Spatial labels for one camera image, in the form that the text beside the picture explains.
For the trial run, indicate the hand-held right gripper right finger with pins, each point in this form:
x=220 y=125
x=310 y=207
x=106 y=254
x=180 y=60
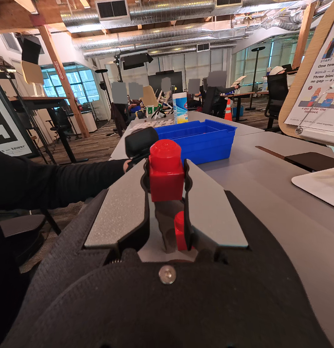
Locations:
x=216 y=217

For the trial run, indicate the orange traffic cone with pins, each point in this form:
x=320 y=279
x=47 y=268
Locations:
x=228 y=111

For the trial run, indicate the framed marker sign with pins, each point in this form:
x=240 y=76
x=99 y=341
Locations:
x=9 y=125

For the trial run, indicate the blue white wipes canister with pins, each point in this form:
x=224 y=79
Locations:
x=180 y=109

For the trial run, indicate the red mega block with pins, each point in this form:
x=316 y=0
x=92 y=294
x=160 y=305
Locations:
x=167 y=174
x=180 y=231

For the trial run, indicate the person's left forearm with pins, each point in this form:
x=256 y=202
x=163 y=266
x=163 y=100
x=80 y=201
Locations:
x=58 y=182

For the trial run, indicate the large black display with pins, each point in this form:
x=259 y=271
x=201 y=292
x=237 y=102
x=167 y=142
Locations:
x=178 y=81

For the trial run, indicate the blue plastic bin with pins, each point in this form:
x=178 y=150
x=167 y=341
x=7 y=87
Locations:
x=205 y=141

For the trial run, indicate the laminated instruction sheet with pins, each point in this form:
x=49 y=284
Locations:
x=319 y=98

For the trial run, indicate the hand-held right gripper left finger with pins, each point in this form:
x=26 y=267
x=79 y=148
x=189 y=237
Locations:
x=115 y=217

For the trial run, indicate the black standing desk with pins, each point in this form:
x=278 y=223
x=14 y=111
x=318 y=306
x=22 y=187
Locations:
x=47 y=103

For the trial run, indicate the wooden document stand white base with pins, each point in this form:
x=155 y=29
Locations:
x=297 y=81

